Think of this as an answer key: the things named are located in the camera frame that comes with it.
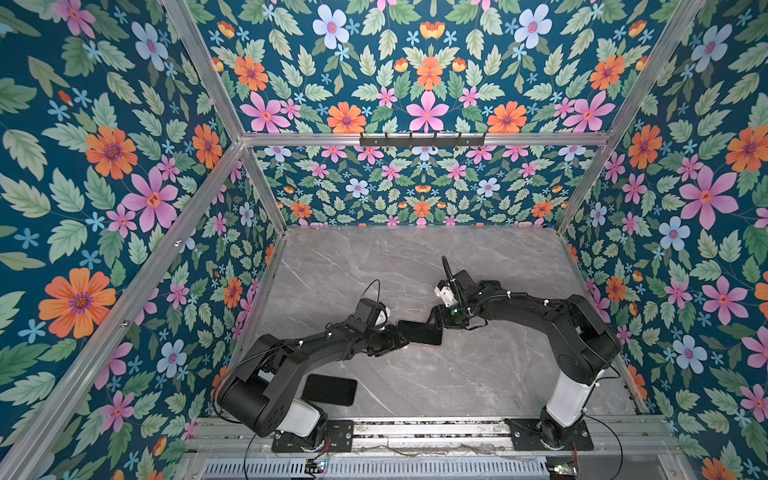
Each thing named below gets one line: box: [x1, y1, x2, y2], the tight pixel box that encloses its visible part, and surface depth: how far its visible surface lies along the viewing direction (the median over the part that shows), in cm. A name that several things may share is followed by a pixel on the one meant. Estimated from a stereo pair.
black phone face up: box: [397, 320, 443, 345], surface depth 91 cm
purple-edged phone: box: [301, 374, 358, 406], surface depth 83 cm
